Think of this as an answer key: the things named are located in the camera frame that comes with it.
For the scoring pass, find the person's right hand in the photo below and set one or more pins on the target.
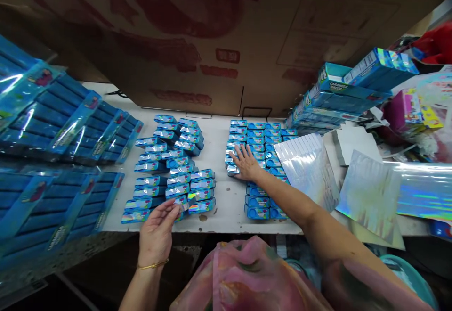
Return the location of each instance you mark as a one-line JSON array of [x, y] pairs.
[[251, 168]]

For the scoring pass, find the person's left hand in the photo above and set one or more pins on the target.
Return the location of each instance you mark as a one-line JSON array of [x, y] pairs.
[[155, 235]]

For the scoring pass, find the small holographic sticker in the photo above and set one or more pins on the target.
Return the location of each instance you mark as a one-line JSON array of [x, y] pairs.
[[186, 205]]

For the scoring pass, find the group of plain blue boxes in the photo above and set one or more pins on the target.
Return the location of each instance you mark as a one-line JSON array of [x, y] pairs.
[[263, 138]]

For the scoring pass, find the stack of holographic sticker sheets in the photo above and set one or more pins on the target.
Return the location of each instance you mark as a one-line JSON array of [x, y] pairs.
[[307, 169]]

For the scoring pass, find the group of stickered blue boxes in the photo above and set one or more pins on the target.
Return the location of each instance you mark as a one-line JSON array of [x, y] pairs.
[[176, 169]]

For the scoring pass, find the white cardboard piece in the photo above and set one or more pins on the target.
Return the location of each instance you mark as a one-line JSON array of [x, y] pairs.
[[353, 145]]

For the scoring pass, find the stack of blue display cartons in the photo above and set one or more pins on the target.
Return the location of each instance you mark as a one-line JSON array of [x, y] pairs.
[[339, 95]]

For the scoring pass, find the single holographic sheet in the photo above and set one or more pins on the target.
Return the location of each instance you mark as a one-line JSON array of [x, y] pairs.
[[370, 191]]

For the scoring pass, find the large brown cardboard box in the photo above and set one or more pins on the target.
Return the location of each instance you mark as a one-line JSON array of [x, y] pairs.
[[226, 35]]

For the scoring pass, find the pile of wrapped blue packs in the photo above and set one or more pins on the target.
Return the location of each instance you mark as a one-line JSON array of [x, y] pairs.
[[53, 141]]

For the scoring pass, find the pink toy box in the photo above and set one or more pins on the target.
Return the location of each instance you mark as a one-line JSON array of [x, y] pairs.
[[416, 109]]

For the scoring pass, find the holographic film roll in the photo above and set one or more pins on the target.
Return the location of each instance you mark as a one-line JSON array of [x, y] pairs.
[[427, 189]]

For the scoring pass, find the teal plastic basin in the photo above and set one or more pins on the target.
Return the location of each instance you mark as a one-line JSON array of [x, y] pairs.
[[406, 272]]

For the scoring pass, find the red cloth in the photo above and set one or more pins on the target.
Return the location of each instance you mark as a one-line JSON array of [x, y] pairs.
[[436, 42]]

